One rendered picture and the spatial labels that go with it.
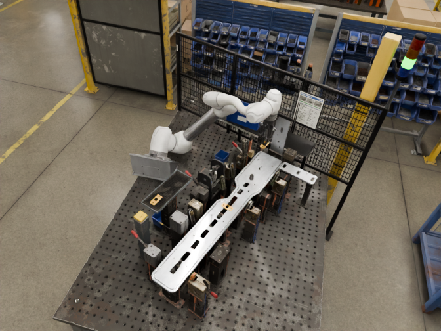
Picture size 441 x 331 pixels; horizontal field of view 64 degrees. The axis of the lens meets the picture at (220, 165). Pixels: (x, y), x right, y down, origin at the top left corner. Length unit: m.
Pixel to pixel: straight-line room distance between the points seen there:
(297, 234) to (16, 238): 2.59
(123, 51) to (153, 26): 0.61
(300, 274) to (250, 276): 0.36
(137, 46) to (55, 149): 1.62
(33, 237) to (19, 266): 0.30
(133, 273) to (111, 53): 3.24
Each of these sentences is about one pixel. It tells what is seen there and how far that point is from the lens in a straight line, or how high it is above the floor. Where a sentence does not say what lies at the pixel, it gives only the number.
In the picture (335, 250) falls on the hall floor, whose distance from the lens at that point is 3.70.
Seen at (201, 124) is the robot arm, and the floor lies 1.12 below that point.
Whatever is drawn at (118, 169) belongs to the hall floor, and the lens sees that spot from 4.18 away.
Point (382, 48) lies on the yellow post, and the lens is 2.63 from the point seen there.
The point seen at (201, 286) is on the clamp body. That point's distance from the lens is 2.07.
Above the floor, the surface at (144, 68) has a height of 0.52.
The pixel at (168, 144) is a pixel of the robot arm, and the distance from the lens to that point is 3.00.
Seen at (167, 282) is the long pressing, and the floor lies 1.00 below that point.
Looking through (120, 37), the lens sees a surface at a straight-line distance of 4.85.
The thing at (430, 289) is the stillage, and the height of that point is 0.19.
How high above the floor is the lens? 2.92
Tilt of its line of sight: 44 degrees down
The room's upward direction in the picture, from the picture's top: 5 degrees clockwise
